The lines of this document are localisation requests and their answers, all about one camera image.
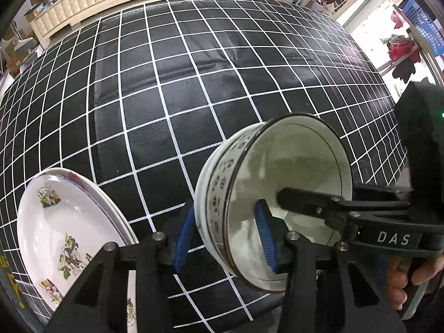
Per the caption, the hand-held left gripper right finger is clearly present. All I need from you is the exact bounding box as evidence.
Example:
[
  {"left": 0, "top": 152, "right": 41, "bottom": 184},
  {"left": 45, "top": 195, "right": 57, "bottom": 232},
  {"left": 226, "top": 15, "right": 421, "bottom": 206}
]
[{"left": 254, "top": 199, "right": 408, "bottom": 333}]

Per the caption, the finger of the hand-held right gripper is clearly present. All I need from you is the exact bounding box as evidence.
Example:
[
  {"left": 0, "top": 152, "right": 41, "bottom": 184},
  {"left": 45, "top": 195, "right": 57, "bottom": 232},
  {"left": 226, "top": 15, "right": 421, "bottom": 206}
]
[
  {"left": 277, "top": 187, "right": 361, "bottom": 241},
  {"left": 352, "top": 185, "right": 413, "bottom": 203}
]

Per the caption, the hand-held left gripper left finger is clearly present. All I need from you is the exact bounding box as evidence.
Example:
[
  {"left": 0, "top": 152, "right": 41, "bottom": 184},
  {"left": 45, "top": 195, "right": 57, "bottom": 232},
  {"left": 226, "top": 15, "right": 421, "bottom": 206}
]
[{"left": 43, "top": 204, "right": 195, "bottom": 333}]

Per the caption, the patterned bowl with pink flower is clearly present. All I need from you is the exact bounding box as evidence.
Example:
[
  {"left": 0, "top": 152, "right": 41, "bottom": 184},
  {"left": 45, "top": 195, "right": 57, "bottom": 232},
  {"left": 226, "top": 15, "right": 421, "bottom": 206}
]
[{"left": 193, "top": 113, "right": 354, "bottom": 294}]

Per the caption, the white plate with floral print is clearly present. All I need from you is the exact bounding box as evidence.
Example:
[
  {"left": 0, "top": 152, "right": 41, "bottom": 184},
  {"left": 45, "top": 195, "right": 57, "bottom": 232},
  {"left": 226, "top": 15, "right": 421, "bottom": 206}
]
[
  {"left": 52, "top": 167, "right": 140, "bottom": 247},
  {"left": 17, "top": 170, "right": 137, "bottom": 330}
]

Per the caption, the person's right hand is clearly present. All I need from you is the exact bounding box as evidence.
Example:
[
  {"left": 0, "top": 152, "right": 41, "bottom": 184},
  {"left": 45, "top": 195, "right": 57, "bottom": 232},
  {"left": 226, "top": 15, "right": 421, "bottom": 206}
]
[{"left": 387, "top": 255, "right": 444, "bottom": 311}]

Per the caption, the dark cloth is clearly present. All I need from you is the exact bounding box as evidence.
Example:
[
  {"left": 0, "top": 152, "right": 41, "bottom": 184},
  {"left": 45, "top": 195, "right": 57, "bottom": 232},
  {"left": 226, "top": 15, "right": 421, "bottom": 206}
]
[{"left": 392, "top": 59, "right": 417, "bottom": 83}]

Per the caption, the red cloth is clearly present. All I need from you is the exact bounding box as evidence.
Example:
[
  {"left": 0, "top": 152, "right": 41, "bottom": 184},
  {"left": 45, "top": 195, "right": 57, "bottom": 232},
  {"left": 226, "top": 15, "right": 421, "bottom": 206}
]
[{"left": 388, "top": 40, "right": 417, "bottom": 63}]

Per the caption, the blue plastic basket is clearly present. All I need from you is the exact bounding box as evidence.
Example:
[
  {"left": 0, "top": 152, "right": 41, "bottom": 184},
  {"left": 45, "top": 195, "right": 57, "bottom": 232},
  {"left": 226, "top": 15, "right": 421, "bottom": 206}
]
[{"left": 404, "top": 0, "right": 444, "bottom": 56}]

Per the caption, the black checked tablecloth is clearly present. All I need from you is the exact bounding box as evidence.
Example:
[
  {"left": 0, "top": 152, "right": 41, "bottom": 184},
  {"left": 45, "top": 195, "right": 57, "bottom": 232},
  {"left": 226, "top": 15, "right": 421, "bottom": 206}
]
[{"left": 0, "top": 0, "right": 408, "bottom": 333}]

